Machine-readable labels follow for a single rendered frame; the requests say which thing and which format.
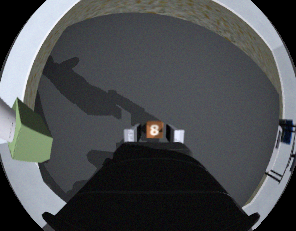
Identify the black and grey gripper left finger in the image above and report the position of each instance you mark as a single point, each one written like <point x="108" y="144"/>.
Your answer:
<point x="133" y="134"/>

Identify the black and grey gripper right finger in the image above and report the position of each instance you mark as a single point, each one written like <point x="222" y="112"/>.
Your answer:
<point x="173" y="134"/>

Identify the brown number cube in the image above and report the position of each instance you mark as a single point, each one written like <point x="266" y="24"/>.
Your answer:
<point x="154" y="129"/>

